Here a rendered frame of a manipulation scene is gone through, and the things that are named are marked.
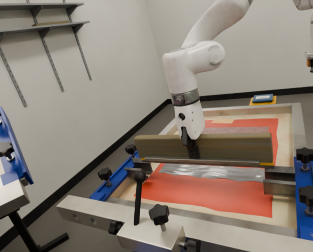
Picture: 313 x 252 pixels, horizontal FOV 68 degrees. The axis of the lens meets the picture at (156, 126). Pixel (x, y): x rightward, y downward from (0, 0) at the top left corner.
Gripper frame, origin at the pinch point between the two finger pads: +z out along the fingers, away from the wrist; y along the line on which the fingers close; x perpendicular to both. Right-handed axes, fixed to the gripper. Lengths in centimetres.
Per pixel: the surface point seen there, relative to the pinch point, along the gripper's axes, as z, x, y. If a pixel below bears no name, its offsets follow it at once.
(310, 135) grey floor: 111, -44, 218
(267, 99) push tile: 12, -14, 74
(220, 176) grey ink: 13.0, -4.5, 4.9
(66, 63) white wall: -26, 200, 143
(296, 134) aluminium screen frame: 10.2, -26.1, 28.4
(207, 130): 13.5, 9.5, 39.0
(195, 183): 13.3, 2.7, 0.2
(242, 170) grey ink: 13.1, -10.7, 9.0
